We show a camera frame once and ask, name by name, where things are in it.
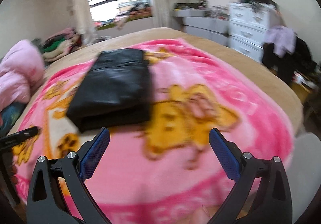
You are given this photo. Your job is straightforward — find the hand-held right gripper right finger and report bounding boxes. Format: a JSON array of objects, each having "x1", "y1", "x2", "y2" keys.
[{"x1": 209, "y1": 127, "x2": 293, "y2": 224}]

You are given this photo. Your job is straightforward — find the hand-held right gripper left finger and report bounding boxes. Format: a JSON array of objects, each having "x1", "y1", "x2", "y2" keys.
[{"x1": 26, "y1": 127, "x2": 111, "y2": 224}]

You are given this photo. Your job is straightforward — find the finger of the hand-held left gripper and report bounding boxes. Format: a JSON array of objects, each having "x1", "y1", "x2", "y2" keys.
[{"x1": 14, "y1": 126, "x2": 42, "y2": 140}]

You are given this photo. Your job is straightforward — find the black leather jacket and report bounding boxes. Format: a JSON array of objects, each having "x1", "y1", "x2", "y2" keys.
[{"x1": 66, "y1": 48, "x2": 154, "y2": 133}]

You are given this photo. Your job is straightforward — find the pile of folded clothes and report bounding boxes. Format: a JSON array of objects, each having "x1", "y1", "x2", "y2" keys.
[{"x1": 40, "y1": 27, "x2": 82, "y2": 61}]

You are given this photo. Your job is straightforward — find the black clothes heap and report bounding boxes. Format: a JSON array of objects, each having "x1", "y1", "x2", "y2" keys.
[{"x1": 262, "y1": 36, "x2": 318, "y2": 84}]

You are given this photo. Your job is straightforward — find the clothes on window sill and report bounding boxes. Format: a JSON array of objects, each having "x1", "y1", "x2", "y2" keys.
[{"x1": 94, "y1": 1, "x2": 153, "y2": 30}]

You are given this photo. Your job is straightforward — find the person's right hand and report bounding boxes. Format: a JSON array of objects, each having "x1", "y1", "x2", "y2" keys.
[{"x1": 193, "y1": 208, "x2": 211, "y2": 224}]

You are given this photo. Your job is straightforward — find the dark floral pillow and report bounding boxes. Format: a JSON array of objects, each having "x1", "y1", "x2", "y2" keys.
[{"x1": 0, "y1": 102, "x2": 27, "y2": 136}]

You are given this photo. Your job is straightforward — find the pink printed blanket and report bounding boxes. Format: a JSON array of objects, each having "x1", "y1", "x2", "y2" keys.
[{"x1": 10, "y1": 37, "x2": 295, "y2": 224}]

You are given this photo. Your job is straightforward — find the pink duvet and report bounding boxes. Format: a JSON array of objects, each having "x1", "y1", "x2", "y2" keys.
[{"x1": 0, "y1": 40, "x2": 46, "y2": 111}]

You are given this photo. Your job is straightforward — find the grey padded seat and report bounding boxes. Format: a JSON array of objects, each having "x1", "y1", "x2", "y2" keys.
[{"x1": 286, "y1": 132, "x2": 321, "y2": 224}]

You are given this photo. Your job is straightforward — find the white drawer cabinet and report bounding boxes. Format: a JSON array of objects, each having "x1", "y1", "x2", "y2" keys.
[{"x1": 228, "y1": 1, "x2": 279, "y2": 62}]

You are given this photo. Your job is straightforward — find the light purple garment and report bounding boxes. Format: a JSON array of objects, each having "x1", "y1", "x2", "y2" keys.
[{"x1": 266, "y1": 26, "x2": 296, "y2": 55}]

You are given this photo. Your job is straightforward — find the grey vanity desk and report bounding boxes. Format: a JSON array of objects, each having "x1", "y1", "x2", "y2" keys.
[{"x1": 173, "y1": 2, "x2": 230, "y2": 46}]

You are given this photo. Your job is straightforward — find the beige bed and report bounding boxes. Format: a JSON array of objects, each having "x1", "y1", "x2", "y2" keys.
[{"x1": 0, "y1": 27, "x2": 305, "y2": 224}]

